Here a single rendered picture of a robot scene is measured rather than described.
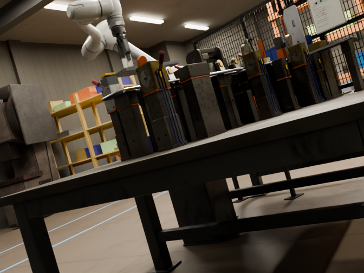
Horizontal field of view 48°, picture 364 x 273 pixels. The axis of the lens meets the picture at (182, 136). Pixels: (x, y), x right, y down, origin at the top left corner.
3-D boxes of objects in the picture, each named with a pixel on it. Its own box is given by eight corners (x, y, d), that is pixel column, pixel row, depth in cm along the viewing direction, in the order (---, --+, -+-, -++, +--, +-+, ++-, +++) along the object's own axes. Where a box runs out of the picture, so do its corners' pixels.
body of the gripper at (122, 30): (109, 31, 225) (114, 47, 225) (112, 26, 217) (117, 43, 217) (122, 29, 228) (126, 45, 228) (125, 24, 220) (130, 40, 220)
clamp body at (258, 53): (277, 116, 201) (257, 49, 201) (259, 121, 210) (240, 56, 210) (285, 114, 205) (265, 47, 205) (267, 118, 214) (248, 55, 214)
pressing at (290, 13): (310, 55, 258) (294, 3, 257) (294, 60, 267) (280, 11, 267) (310, 54, 258) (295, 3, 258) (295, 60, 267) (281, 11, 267)
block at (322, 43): (335, 97, 248) (318, 40, 248) (323, 100, 254) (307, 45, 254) (341, 95, 253) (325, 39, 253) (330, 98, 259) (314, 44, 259)
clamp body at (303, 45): (321, 103, 220) (303, 41, 220) (303, 108, 229) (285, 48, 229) (327, 101, 224) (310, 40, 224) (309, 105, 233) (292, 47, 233)
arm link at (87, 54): (79, 44, 261) (91, 30, 266) (74, 56, 277) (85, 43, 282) (96, 57, 263) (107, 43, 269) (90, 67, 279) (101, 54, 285)
